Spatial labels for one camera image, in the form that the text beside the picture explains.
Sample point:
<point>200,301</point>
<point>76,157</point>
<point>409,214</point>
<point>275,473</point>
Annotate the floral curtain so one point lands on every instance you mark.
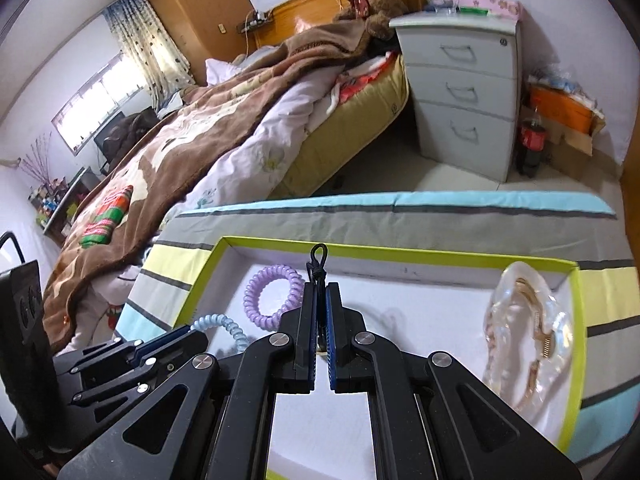
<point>144,39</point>

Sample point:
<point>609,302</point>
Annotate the wooden headboard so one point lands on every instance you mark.
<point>293,16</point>

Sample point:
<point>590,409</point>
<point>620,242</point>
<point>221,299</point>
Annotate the brown fleece blanket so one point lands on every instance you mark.
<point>177,153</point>

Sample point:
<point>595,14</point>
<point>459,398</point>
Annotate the grey bedside drawer cabinet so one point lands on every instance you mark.
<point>464,73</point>

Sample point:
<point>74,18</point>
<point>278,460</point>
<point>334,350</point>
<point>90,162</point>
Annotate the pink floral box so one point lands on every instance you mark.
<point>501,8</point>

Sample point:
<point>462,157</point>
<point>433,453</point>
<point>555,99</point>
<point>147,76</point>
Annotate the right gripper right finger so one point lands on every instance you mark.
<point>431,417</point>

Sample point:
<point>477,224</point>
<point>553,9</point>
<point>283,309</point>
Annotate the orange box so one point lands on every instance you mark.
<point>561,108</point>

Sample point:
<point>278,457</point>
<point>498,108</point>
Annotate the black hair tie pink charm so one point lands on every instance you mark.
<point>316,266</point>

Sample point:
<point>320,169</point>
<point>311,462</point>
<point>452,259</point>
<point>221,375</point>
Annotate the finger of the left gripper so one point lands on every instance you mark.
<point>181,340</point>

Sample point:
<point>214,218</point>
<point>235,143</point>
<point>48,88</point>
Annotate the wooden wardrobe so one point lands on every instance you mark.
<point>204,29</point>

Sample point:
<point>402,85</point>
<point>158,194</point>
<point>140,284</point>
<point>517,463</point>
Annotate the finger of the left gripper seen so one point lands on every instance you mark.
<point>112,356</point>

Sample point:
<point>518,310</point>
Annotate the cola bottle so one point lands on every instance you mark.
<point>530,147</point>

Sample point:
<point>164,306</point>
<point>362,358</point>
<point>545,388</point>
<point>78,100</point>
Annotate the green tray box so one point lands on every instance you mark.
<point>421,301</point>

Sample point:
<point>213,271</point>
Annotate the clear gold hair claw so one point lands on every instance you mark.
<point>529,332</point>

